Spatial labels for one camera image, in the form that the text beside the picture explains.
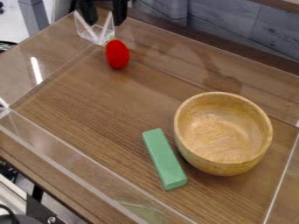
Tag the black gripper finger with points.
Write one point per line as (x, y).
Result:
(119, 11)
(89, 11)

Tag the red plush strawberry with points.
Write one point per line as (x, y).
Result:
(117, 53)

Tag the grey table leg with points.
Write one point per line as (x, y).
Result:
(34, 15)

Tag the wooden bowl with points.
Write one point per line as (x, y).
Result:
(224, 133)

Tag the green rectangular block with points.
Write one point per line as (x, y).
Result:
(166, 162)

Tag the black clamp device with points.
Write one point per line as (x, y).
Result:
(39, 216)

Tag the clear acrylic enclosure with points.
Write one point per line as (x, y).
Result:
(75, 114)

